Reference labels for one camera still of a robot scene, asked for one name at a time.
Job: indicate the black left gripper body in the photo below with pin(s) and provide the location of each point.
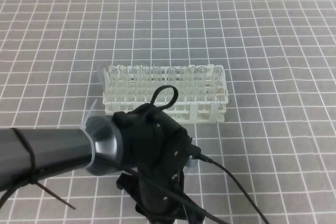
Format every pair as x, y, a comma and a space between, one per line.
159, 148

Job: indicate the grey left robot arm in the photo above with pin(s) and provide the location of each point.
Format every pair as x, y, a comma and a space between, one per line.
29, 155

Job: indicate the white test tube rack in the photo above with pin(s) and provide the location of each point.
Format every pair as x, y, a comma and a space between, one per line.
202, 90

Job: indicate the leaning clear test tube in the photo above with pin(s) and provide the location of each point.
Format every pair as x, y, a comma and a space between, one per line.
102, 75

